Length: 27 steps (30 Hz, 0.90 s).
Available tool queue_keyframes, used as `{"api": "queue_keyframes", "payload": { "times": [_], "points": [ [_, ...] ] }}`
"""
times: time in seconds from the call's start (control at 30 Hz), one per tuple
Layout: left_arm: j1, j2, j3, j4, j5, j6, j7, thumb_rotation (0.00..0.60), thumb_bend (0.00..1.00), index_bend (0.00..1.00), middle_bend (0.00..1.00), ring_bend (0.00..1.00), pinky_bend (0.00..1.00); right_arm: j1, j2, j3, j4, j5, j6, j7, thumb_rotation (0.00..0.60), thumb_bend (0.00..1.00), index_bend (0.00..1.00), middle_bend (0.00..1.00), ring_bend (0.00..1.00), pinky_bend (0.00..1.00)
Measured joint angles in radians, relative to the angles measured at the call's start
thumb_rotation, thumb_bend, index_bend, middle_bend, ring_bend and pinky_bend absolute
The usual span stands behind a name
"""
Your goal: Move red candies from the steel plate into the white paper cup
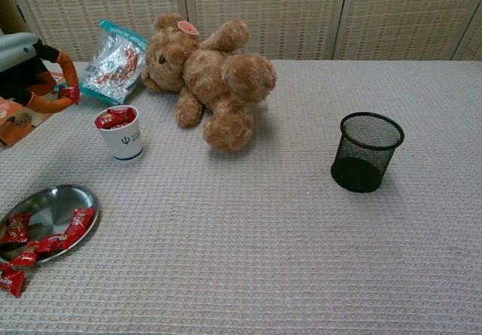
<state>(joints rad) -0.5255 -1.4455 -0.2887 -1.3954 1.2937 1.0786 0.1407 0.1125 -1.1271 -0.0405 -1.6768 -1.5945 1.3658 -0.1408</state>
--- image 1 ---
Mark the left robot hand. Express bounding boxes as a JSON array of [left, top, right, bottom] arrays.
[[0, 32, 81, 113]]

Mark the red candy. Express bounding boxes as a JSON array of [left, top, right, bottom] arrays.
[[35, 233, 80, 253], [96, 114, 121, 130], [0, 212, 33, 244], [58, 85, 81, 105], [63, 206, 97, 238], [9, 242, 42, 268], [108, 108, 137, 125], [0, 262, 27, 298]]

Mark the white paper cup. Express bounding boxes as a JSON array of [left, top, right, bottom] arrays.
[[93, 104, 144, 164]]

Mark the silver metal plate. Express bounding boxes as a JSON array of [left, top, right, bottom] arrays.
[[0, 184, 99, 266]]

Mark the brown wooden door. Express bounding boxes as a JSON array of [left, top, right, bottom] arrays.
[[0, 0, 42, 37]]

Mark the orange cardboard box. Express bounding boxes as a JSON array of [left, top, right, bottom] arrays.
[[0, 70, 75, 148]]

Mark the teal silver snack bag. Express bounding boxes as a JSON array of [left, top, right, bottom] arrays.
[[77, 19, 149, 105]]

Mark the brown teddy bear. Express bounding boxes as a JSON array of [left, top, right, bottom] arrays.
[[141, 13, 278, 152]]

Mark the woven folding screen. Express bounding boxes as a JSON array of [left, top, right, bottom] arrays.
[[0, 0, 482, 62]]

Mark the beige woven tablecloth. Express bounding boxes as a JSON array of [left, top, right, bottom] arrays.
[[0, 59, 482, 335]]

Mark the black mesh pen holder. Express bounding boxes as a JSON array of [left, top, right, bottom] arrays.
[[330, 111, 405, 193]]

